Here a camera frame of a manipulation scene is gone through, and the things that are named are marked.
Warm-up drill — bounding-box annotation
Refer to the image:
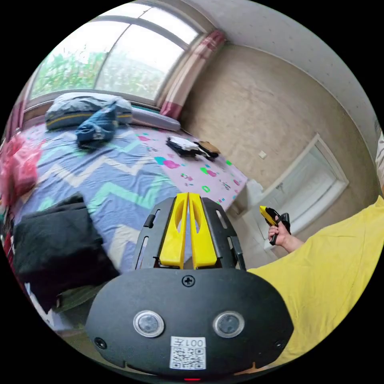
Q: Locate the person's right forearm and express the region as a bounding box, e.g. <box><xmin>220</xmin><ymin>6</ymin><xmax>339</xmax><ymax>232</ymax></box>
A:
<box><xmin>283</xmin><ymin>235</ymin><xmax>304</xmax><ymax>255</ymax></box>

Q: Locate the blue bunched garment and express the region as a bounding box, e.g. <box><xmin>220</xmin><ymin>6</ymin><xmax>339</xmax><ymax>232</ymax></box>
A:
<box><xmin>74</xmin><ymin>103</ymin><xmax>121</xmax><ymax>150</ymax></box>

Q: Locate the white door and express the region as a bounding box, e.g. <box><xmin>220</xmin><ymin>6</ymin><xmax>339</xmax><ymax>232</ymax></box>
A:
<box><xmin>263</xmin><ymin>134</ymin><xmax>350</xmax><ymax>250</ymax></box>

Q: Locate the window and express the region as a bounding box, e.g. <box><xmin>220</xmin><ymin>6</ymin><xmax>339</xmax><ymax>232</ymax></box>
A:
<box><xmin>29</xmin><ymin>13</ymin><xmax>206</xmax><ymax>103</ymax></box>

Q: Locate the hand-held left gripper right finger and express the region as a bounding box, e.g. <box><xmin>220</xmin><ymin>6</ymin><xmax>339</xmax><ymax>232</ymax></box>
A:
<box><xmin>188</xmin><ymin>193</ymin><xmax>218</xmax><ymax>270</ymax></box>

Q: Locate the bed with printed sheet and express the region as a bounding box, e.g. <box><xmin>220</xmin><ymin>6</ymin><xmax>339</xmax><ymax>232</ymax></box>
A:
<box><xmin>6</xmin><ymin>118</ymin><xmax>250</xmax><ymax>341</ymax></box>

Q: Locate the pile of clothes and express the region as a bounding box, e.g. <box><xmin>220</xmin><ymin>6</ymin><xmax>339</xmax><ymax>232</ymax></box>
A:
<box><xmin>166</xmin><ymin>135</ymin><xmax>222</xmax><ymax>160</ymax></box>

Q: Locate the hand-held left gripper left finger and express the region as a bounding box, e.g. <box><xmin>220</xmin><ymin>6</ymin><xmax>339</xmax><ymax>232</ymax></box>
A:
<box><xmin>159</xmin><ymin>193</ymin><xmax>189</xmax><ymax>269</ymax></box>

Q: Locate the black t-shirt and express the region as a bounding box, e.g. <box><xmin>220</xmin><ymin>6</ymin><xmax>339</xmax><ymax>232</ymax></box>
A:
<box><xmin>12</xmin><ymin>194</ymin><xmax>121</xmax><ymax>313</ymax></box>

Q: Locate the grey long pillow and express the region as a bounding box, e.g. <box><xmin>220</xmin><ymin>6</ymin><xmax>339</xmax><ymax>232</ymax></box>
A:
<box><xmin>131</xmin><ymin>107</ymin><xmax>182</xmax><ymax>132</ymax></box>

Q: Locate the person's body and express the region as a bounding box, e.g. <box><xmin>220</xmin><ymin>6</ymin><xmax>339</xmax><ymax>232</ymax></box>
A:
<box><xmin>248</xmin><ymin>141</ymin><xmax>384</xmax><ymax>365</ymax></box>

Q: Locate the pink curtain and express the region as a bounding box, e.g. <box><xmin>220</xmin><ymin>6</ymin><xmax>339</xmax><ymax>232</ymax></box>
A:
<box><xmin>155</xmin><ymin>29</ymin><xmax>226</xmax><ymax>121</ymax></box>

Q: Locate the person's right hand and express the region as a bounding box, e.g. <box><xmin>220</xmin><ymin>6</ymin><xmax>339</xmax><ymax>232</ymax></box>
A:
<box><xmin>267</xmin><ymin>223</ymin><xmax>294</xmax><ymax>250</ymax></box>

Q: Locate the pink plastic bag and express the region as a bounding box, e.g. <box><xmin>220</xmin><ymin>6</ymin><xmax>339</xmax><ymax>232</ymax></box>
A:
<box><xmin>0</xmin><ymin>133</ymin><xmax>42</xmax><ymax>206</ymax></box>

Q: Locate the grey folded quilt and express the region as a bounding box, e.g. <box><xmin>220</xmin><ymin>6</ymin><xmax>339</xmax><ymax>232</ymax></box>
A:
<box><xmin>45</xmin><ymin>92</ymin><xmax>133</xmax><ymax>131</ymax></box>

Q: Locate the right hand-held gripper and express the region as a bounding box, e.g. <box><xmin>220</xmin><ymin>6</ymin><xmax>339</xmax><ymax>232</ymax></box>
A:
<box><xmin>259</xmin><ymin>205</ymin><xmax>292</xmax><ymax>246</ymax></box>

